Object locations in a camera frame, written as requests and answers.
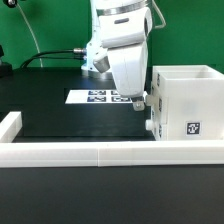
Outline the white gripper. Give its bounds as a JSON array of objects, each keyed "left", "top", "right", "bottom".
[{"left": 108, "top": 42, "right": 148, "bottom": 111}]

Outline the white front drawer tray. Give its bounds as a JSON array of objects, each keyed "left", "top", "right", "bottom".
[{"left": 145, "top": 110, "right": 167, "bottom": 141}]

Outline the white drawer tray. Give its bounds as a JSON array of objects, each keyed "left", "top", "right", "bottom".
[
  {"left": 145, "top": 110, "right": 167, "bottom": 141},
  {"left": 145, "top": 84, "right": 168, "bottom": 113}
]

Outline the white drawer cabinet box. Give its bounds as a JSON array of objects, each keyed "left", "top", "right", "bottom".
[{"left": 151, "top": 65, "right": 224, "bottom": 141}]

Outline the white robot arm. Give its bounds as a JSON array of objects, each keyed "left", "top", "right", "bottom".
[{"left": 82, "top": 0, "right": 166, "bottom": 111}]

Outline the white sheet with markers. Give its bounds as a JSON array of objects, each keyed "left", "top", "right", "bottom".
[{"left": 65, "top": 90, "right": 131, "bottom": 104}]

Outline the black raised platform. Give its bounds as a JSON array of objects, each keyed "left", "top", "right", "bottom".
[{"left": 15, "top": 104, "right": 155, "bottom": 143}]

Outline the black device at left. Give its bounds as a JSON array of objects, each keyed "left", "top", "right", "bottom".
[{"left": 0, "top": 45, "right": 13, "bottom": 78}]

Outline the black cable with connector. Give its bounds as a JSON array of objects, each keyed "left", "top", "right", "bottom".
[{"left": 19, "top": 47, "right": 88, "bottom": 69}]

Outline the thin white cable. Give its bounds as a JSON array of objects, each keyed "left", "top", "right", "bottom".
[{"left": 16, "top": 2, "right": 44, "bottom": 68}]

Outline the white U-shaped boundary frame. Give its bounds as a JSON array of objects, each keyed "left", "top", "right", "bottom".
[{"left": 0, "top": 112, "right": 224, "bottom": 168}]

